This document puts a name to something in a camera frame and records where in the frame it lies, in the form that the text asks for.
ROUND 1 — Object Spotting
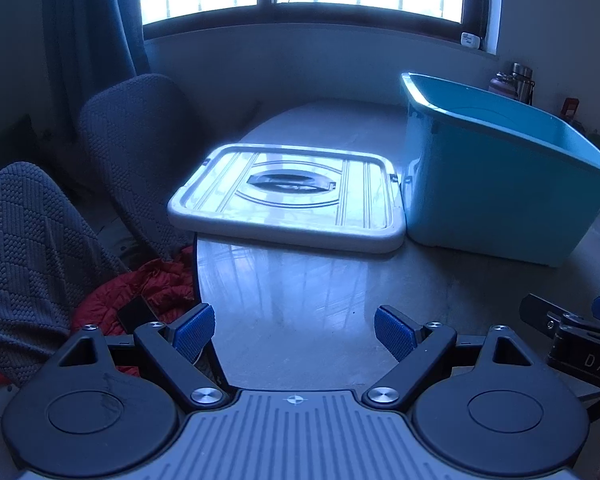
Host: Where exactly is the red quilted jacket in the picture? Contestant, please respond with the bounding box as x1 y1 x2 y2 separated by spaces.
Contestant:
0 247 201 386

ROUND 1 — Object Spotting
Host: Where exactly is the grey plastic bin lid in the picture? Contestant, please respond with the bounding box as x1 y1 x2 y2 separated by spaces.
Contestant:
167 144 407 253

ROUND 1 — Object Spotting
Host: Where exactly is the black phone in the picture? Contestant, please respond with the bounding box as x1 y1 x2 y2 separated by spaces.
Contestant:
117 296 154 334

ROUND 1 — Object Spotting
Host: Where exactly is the grey covered chair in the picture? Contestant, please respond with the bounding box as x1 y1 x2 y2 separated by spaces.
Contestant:
77 74 241 261
0 162 131 386

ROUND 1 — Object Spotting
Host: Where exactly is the pink bottle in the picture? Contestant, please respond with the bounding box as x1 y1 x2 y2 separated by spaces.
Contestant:
489 72 518 102

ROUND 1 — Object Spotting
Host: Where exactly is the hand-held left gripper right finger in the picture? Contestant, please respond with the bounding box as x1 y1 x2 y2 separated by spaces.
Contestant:
362 305 538 408

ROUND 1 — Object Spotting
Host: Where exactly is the blue plastic storage bin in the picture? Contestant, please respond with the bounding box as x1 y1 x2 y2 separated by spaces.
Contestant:
401 72 600 267

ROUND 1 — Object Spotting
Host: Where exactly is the blue curtain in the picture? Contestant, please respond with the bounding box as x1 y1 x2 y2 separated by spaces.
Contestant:
42 0 151 128

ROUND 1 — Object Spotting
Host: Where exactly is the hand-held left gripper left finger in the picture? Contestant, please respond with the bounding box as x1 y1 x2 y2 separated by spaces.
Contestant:
55 304 231 408

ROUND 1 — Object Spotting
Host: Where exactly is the steel thermos bottle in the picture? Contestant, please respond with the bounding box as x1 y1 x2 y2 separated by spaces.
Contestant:
511 62 536 105

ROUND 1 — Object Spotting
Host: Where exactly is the marble desktop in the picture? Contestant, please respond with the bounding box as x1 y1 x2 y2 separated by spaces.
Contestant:
192 99 600 411

